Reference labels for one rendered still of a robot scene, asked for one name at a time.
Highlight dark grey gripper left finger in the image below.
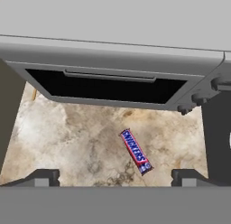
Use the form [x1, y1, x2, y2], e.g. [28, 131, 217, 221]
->
[0, 168, 60, 188]

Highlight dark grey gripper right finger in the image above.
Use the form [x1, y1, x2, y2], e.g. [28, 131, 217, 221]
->
[171, 168, 224, 188]

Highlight blue and red candy bar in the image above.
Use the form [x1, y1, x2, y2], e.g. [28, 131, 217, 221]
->
[119, 127, 154, 177]

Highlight dark grey appliance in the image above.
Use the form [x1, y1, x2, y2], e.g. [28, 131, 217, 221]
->
[200, 88, 231, 187]

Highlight grey oven knob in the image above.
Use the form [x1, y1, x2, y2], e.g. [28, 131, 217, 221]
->
[210, 76, 231, 92]
[191, 92, 212, 106]
[177, 103, 194, 117]

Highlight dark olive cabinet side panel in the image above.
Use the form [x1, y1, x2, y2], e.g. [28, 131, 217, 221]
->
[0, 59, 28, 175]

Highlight tan wooden stick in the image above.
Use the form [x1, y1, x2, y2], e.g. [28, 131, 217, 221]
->
[31, 88, 39, 102]

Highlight toaster oven door, black window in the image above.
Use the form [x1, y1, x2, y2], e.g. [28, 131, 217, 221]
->
[5, 60, 206, 112]

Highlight grey toaster oven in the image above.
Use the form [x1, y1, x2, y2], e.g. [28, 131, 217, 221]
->
[0, 0, 231, 117]

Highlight grey oven door handle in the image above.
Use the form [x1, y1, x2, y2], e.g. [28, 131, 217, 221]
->
[63, 69, 158, 84]

